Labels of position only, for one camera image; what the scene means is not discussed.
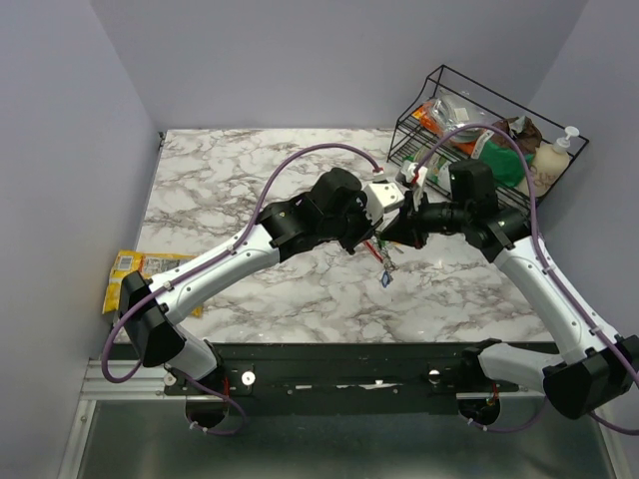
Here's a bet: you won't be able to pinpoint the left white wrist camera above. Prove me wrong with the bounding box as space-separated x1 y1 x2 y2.
362 183 404 221

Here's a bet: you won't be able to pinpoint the yellow snack bag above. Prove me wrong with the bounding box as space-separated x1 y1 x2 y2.
102 248 206 319

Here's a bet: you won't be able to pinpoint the white pump soap bottle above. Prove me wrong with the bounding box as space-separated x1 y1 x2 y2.
530 126 580 198

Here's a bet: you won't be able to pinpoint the orange snack bag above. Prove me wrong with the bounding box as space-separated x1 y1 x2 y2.
411 100 476 156

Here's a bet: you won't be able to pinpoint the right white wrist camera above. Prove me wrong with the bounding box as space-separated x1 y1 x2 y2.
395 160 427 204

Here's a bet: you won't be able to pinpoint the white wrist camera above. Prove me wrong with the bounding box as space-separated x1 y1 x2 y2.
395 160 427 204
362 183 404 221

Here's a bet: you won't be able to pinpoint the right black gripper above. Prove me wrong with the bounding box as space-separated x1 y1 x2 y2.
378 187 469 249

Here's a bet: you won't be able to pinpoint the green white snack packet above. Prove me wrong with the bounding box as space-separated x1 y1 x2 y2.
402 146 451 193

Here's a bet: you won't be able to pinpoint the silver foil bag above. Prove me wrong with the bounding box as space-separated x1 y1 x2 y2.
427 94 487 133

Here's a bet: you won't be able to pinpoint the black wire rack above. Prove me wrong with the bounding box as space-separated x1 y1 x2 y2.
387 65 566 214

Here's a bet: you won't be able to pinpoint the keyring with keys red tag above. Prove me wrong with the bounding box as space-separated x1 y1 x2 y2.
363 237 397 288

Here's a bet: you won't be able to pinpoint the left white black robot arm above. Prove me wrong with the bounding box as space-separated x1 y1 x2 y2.
119 168 390 394

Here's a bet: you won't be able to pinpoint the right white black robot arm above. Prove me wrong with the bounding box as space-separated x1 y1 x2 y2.
381 160 638 419

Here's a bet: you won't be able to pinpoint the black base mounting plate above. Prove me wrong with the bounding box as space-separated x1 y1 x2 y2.
161 342 526 423

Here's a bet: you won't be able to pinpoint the green brown snack bag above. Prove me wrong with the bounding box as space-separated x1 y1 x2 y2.
470 116 542 188

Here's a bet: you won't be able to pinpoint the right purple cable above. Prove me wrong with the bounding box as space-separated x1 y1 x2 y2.
411 123 639 435

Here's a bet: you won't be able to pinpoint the aluminium frame rail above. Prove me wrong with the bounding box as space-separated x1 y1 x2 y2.
57 361 169 479

